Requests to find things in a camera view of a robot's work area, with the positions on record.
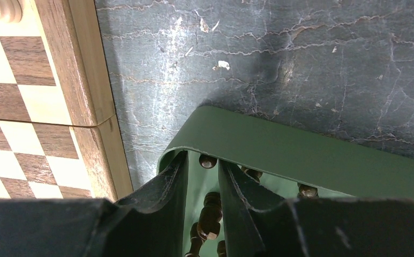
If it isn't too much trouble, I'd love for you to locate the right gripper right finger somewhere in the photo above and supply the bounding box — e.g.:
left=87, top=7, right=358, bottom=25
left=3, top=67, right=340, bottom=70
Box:
left=218, top=161, right=299, bottom=256

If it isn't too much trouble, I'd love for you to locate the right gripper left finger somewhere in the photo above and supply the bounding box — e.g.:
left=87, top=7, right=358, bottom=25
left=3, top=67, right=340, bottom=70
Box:
left=86, top=151, right=189, bottom=256

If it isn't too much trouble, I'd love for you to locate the wooden chess board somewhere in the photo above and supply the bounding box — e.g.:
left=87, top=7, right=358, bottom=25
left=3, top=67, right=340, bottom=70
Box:
left=0, top=1, right=133, bottom=201

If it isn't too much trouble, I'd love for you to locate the light chess piece corner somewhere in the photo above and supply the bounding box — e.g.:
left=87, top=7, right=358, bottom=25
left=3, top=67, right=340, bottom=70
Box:
left=0, top=0, right=22, bottom=23

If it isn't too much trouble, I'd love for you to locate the green tray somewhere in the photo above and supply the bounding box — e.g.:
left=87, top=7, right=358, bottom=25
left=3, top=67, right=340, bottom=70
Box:
left=158, top=106, right=414, bottom=256

